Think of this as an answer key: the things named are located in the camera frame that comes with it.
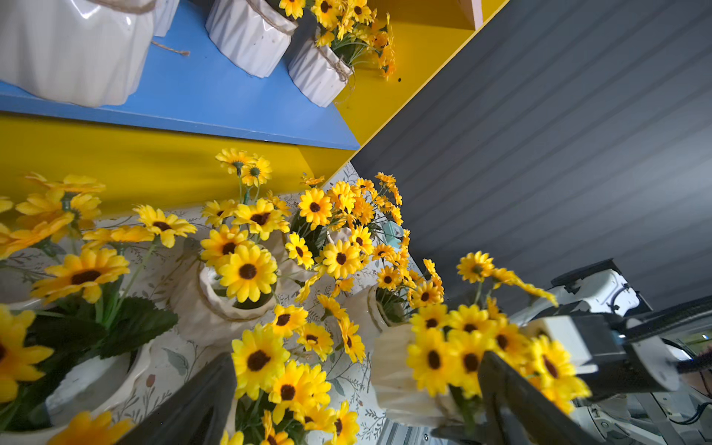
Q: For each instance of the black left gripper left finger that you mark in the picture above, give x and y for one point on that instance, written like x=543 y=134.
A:
x=196 y=414

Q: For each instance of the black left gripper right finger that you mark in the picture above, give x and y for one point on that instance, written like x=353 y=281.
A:
x=517 y=413

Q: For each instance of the sunflower pot taken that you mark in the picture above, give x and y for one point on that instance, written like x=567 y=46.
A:
x=397 y=289
x=87 y=310

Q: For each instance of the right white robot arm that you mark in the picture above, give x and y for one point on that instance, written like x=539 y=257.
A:
x=649 y=371

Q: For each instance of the yellow wooden shelf unit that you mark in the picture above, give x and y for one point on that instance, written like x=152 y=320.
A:
x=160 y=146

